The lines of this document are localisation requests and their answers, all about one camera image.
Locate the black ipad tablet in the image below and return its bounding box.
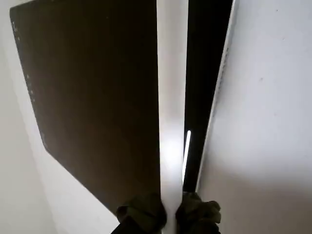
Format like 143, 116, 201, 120
9, 0, 238, 218

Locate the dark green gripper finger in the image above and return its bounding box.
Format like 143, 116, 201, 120
111, 192, 168, 234
175, 191, 221, 234

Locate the white apple pencil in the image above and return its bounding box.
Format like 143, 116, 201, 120
155, 0, 190, 234

